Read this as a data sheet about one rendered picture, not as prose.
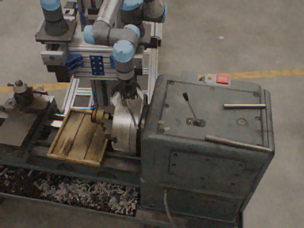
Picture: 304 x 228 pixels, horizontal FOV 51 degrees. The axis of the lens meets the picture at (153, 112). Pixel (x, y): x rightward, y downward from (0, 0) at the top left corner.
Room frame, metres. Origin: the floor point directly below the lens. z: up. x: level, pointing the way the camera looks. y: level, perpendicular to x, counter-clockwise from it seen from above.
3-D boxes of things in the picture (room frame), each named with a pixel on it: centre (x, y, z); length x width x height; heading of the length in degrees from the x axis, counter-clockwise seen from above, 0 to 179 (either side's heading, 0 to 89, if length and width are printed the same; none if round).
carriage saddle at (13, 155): (1.19, 0.80, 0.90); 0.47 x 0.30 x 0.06; 171
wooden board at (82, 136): (1.12, 0.40, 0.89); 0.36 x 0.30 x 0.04; 171
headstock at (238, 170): (1.04, -0.27, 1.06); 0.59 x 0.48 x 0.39; 81
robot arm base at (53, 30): (1.76, 0.64, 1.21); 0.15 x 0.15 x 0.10
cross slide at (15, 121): (1.20, 0.75, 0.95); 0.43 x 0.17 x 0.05; 171
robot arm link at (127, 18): (1.76, 0.14, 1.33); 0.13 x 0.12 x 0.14; 82
